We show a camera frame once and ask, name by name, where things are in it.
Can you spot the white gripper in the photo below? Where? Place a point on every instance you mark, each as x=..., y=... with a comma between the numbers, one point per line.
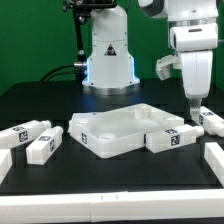
x=196, y=74

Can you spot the white desk tabletop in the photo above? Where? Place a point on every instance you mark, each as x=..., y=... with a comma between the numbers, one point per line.
x=114, y=132

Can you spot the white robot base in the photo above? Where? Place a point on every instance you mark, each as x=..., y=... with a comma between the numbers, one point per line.
x=110, y=67

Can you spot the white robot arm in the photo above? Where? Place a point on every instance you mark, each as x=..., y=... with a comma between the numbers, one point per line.
x=181, y=13

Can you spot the white block left edge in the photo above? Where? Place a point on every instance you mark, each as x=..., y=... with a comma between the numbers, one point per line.
x=5, y=163

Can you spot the white front rail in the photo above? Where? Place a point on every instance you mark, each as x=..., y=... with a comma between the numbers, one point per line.
x=116, y=206

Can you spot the black camera stand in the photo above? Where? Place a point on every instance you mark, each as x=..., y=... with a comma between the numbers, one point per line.
x=81, y=11

